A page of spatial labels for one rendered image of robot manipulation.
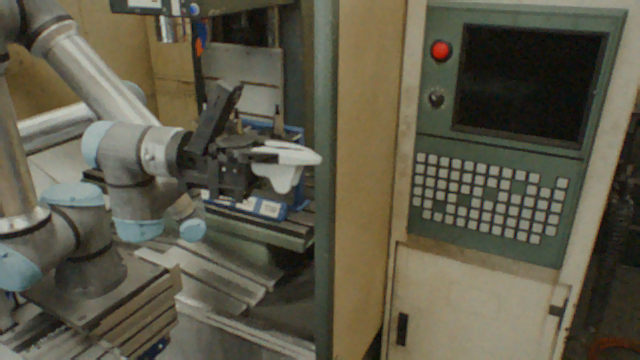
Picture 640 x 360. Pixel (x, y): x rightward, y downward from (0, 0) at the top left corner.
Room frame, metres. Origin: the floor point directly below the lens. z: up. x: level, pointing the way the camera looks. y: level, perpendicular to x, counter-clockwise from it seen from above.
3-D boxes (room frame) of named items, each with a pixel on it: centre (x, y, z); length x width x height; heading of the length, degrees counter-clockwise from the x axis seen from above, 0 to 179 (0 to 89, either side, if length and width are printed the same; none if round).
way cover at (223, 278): (1.60, 0.59, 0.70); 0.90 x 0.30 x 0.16; 63
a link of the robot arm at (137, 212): (0.70, 0.29, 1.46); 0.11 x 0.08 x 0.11; 164
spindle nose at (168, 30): (2.05, 0.59, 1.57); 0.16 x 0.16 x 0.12
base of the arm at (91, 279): (0.89, 0.51, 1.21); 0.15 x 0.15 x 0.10
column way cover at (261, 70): (2.44, 0.38, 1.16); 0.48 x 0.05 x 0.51; 63
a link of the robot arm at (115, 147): (0.69, 0.29, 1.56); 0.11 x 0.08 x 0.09; 73
